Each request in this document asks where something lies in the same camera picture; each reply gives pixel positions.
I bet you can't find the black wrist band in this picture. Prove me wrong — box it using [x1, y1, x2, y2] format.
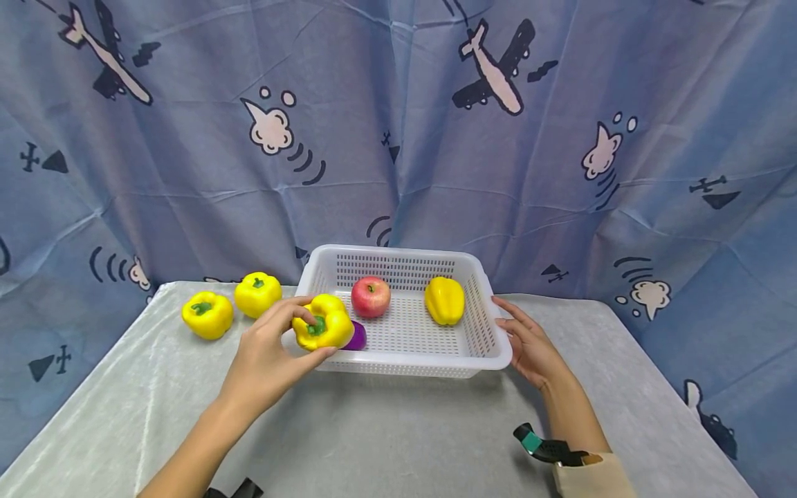
[513, 423, 604, 468]
[204, 478, 264, 498]

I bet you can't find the white plastic basket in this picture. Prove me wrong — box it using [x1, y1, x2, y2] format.
[293, 244, 513, 380]

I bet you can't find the person's right forearm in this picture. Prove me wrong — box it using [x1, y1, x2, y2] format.
[540, 370, 637, 498]

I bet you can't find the yellow bell pepper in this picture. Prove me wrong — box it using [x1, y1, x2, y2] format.
[234, 272, 283, 319]
[424, 277, 466, 327]
[292, 294, 355, 352]
[181, 291, 235, 341]

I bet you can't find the person's right hand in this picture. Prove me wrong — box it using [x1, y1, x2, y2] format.
[491, 296, 571, 390]

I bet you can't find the person's left forearm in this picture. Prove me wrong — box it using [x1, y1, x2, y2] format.
[137, 398, 260, 498]

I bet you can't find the red apple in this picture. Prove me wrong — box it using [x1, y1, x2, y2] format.
[351, 276, 392, 319]

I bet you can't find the person's left hand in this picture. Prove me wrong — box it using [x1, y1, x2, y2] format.
[218, 296, 339, 418]

